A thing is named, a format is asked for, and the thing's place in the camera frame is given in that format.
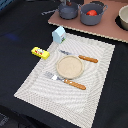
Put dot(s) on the fork with wooden handle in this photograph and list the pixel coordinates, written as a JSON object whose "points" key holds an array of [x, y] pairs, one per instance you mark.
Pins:
{"points": [[55, 77]]}

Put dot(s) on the knife with wooden handle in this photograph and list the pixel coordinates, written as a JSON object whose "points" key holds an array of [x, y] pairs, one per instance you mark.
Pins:
{"points": [[80, 56]]}

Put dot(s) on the white woven placemat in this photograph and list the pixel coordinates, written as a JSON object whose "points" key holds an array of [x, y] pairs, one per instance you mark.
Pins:
{"points": [[69, 103]]}

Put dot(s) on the beige round plate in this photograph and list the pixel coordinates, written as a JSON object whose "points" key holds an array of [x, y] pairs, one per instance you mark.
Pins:
{"points": [[70, 67]]}

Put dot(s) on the red tomato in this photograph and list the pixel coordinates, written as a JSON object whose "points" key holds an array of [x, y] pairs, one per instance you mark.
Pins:
{"points": [[91, 13]]}

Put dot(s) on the grey two-handled pot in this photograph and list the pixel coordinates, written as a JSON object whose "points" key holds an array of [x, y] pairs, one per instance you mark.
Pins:
{"points": [[92, 20]]}

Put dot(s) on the yellow butter box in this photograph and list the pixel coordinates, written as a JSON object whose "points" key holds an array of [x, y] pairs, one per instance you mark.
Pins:
{"points": [[40, 53]]}

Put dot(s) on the white milk carton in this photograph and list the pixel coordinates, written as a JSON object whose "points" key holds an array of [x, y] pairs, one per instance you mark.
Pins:
{"points": [[59, 35]]}

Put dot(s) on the beige bowl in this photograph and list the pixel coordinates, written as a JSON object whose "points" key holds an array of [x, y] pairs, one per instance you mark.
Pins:
{"points": [[123, 14]]}

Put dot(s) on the grey saucepan with handle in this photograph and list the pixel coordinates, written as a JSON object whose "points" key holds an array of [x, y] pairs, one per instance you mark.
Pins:
{"points": [[68, 12]]}

